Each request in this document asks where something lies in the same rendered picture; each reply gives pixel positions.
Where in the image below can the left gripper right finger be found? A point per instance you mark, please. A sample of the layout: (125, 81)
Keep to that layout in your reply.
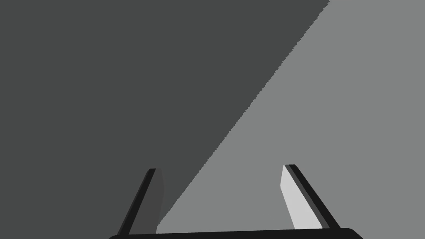
(303, 202)

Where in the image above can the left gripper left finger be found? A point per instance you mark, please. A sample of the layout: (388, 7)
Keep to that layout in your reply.
(145, 205)

